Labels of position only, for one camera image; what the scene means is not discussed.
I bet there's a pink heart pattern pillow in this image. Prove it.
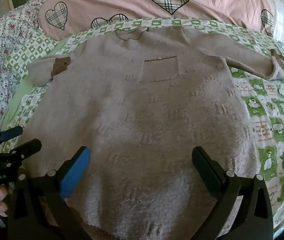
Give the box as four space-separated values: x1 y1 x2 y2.
38 0 283 41

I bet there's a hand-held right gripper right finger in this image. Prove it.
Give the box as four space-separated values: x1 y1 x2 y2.
191 146 274 240

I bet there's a beige knit sweater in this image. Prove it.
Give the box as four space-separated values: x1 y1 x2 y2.
19 26 284 240

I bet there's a green checked blanket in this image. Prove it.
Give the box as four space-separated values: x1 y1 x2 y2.
0 17 284 233

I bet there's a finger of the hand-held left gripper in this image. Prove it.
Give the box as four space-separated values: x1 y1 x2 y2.
5 138 42 162
0 126 24 145

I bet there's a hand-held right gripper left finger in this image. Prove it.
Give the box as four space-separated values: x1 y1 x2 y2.
8 146 100 240

